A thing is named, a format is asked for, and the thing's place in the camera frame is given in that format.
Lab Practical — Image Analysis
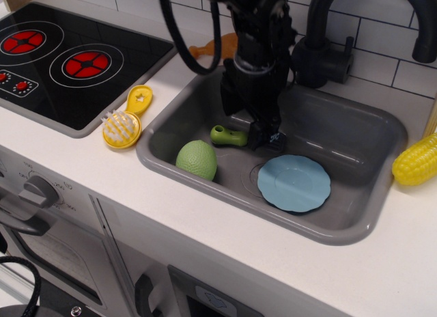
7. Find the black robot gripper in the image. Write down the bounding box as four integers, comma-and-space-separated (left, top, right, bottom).
221, 55, 290, 150

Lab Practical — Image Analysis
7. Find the green handled grey spatula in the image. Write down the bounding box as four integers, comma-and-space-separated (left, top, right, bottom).
210, 125, 287, 153

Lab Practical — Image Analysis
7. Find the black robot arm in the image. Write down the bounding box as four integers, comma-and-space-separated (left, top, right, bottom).
210, 0, 296, 150

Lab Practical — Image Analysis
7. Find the light blue scalloped plate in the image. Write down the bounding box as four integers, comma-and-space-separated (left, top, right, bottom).
257, 154, 331, 213

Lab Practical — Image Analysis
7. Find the black sink faucet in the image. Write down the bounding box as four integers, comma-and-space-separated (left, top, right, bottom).
291, 0, 436, 88

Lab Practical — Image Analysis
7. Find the grey toy sink basin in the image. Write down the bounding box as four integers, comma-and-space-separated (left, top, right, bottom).
137, 69, 407, 245

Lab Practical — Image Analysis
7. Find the green textured toy lemon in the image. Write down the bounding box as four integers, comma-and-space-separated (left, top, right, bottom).
175, 140, 218, 180

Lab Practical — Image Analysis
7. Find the orange toy chicken drumstick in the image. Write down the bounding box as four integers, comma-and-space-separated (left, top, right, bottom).
188, 32, 238, 68

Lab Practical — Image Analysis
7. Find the yellow dish brush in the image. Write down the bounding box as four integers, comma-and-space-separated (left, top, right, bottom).
101, 85, 153, 150

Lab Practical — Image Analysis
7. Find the yellow toy corn cob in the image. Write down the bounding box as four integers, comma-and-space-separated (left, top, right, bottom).
392, 133, 436, 186

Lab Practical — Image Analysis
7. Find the black toy stove top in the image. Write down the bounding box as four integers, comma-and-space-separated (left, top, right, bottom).
1, 3, 176, 138

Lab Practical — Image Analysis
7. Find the grey oven knob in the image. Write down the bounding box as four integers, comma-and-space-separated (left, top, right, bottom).
18, 176, 59, 208

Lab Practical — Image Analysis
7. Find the black braided cable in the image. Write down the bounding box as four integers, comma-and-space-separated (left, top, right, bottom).
157, 0, 223, 75

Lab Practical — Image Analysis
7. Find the grey oven door handle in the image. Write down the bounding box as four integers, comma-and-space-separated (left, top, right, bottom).
1, 208, 57, 236

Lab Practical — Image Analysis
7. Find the black cable lower left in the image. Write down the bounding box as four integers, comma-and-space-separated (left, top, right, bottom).
0, 256, 42, 317

